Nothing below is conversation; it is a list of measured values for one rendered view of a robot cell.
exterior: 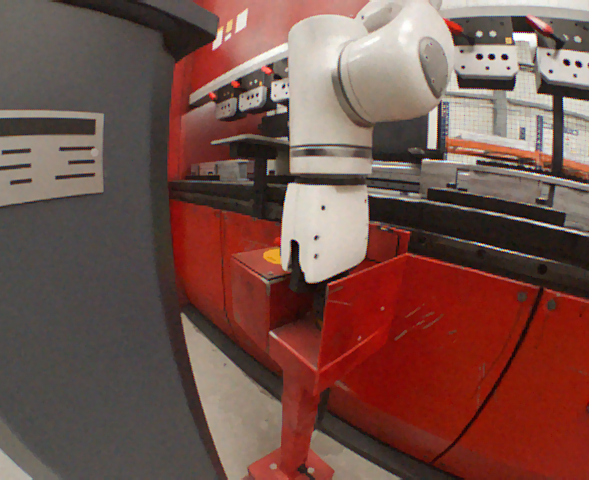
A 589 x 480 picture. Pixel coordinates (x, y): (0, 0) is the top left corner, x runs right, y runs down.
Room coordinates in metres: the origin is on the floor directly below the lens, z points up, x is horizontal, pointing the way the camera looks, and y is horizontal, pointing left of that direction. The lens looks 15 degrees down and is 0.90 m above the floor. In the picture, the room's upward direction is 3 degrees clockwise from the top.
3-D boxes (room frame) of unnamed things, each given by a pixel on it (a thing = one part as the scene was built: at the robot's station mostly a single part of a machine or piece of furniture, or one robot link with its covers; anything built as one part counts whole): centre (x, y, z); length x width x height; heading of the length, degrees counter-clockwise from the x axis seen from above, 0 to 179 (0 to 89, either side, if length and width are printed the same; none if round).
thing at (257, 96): (0.98, 0.18, 1.26); 0.15 x 0.09 x 0.17; 49
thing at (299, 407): (0.31, -0.03, 0.39); 0.05 x 0.05 x 0.54; 40
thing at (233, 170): (1.20, 0.42, 0.92); 0.50 x 0.06 x 0.10; 49
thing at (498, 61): (0.46, -0.43, 1.26); 0.15 x 0.09 x 0.17; 49
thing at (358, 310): (0.31, -0.03, 0.75); 0.20 x 0.16 x 0.18; 40
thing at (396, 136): (1.37, -0.15, 1.12); 1.13 x 0.02 x 0.44; 49
